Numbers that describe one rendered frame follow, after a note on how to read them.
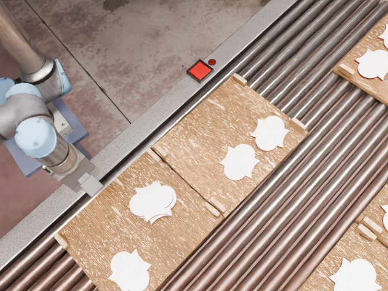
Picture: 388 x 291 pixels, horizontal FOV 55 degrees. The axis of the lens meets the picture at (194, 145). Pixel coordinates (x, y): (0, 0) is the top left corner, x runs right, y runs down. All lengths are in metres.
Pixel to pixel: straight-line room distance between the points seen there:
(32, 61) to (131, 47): 1.62
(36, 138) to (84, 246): 0.51
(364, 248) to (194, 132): 0.64
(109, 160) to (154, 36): 1.64
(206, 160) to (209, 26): 1.72
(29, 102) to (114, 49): 1.96
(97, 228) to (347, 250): 0.76
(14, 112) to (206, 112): 0.67
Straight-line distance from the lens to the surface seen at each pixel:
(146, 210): 1.18
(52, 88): 1.31
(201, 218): 1.19
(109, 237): 1.23
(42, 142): 0.83
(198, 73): 1.43
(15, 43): 1.20
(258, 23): 1.60
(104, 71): 2.73
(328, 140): 1.34
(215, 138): 1.28
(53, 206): 1.34
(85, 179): 1.00
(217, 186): 1.22
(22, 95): 0.92
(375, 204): 1.28
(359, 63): 1.51
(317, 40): 1.57
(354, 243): 1.23
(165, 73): 2.61
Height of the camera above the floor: 2.09
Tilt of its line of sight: 64 degrees down
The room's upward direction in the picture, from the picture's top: 10 degrees counter-clockwise
